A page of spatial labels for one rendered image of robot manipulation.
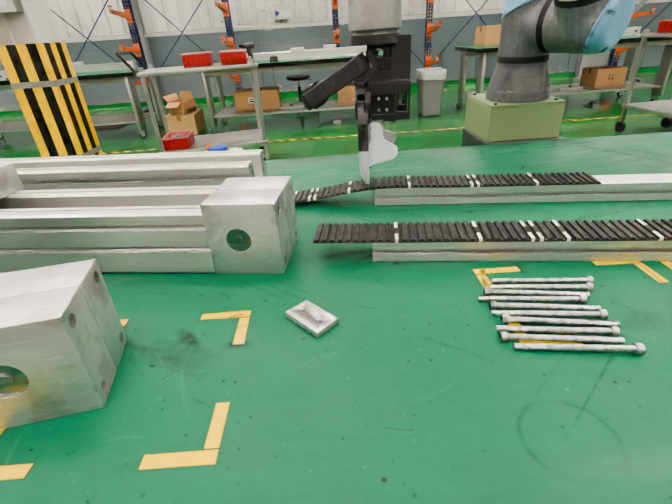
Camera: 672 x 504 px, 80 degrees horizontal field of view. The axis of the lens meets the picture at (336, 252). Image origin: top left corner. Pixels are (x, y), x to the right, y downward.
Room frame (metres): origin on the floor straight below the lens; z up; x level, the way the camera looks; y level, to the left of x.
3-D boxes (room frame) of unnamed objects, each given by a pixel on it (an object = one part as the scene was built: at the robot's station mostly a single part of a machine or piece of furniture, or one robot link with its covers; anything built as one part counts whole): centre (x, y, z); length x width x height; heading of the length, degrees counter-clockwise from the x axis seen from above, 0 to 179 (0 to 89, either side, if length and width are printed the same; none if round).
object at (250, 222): (0.50, 0.10, 0.83); 0.12 x 0.09 x 0.10; 172
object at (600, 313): (0.31, -0.21, 0.78); 0.11 x 0.01 x 0.01; 81
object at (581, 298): (0.34, -0.20, 0.78); 0.11 x 0.01 x 0.01; 81
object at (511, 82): (1.07, -0.49, 0.92); 0.15 x 0.15 x 0.10
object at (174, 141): (3.65, 1.05, 0.50); 1.03 x 0.55 x 1.01; 102
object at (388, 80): (0.65, -0.08, 0.98); 0.09 x 0.08 x 0.12; 83
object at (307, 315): (0.33, 0.03, 0.78); 0.05 x 0.03 x 0.01; 43
